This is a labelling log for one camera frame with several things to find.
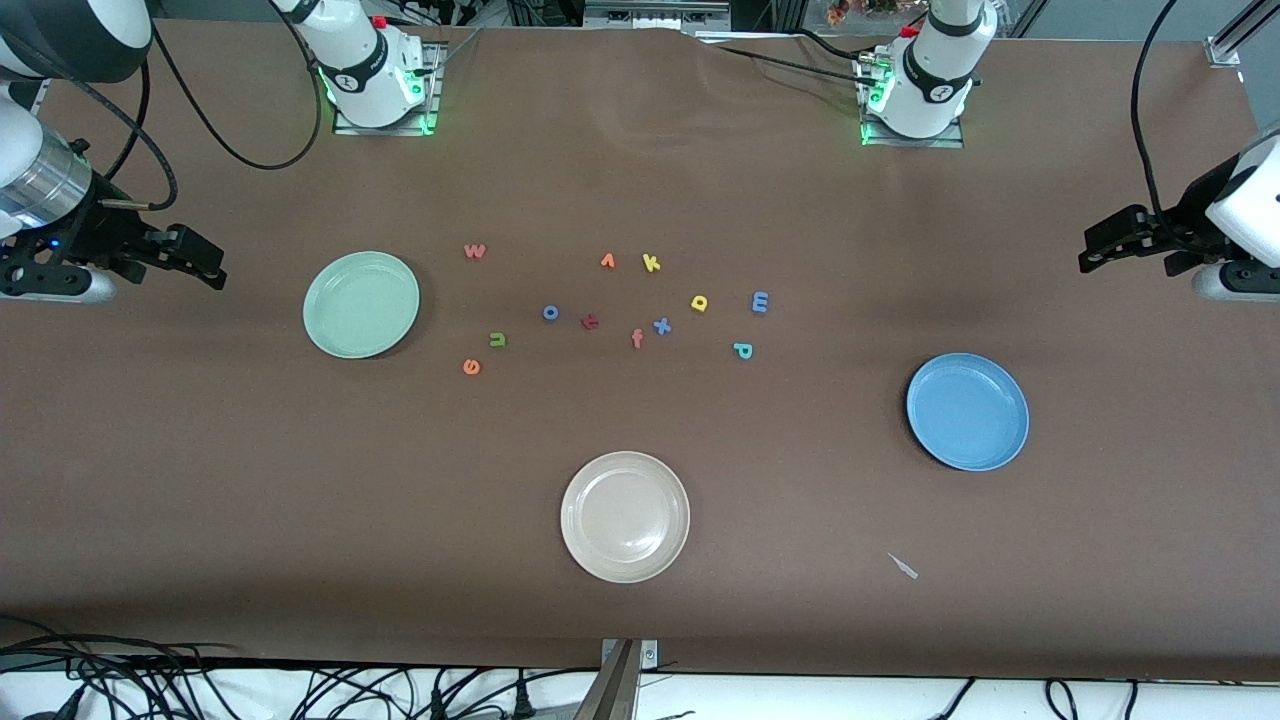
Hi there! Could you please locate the light green plate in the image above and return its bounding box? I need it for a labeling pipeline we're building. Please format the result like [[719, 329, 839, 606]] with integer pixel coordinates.
[[303, 251, 421, 360]]

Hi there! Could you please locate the blue plate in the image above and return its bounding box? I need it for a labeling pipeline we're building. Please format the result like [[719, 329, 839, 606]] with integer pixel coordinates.
[[906, 352, 1030, 472]]

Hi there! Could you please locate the brown table cover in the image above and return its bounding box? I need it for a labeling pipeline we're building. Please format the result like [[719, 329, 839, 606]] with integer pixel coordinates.
[[0, 18, 1280, 681]]

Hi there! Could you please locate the beige plate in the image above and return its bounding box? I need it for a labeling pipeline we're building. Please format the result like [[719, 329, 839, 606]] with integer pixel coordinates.
[[560, 451, 691, 584]]

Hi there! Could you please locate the grey metal bar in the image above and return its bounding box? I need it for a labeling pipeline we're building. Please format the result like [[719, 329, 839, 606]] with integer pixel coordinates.
[[572, 640, 641, 720]]

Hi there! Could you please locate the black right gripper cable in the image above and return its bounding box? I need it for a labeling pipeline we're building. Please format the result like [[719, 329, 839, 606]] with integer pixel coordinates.
[[40, 60, 179, 211]]

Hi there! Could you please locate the long black right arm cable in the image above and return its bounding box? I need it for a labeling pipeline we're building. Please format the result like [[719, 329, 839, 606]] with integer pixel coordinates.
[[148, 0, 326, 171]]

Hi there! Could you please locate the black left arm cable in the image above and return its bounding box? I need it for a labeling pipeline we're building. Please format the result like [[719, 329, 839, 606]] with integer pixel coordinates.
[[1130, 0, 1181, 226]]

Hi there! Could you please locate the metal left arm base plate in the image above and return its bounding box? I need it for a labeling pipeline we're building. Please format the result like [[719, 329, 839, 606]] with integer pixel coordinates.
[[858, 55, 966, 149]]

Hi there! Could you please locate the black cable on table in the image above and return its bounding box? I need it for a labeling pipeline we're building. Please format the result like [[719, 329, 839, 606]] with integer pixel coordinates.
[[715, 30, 886, 86]]

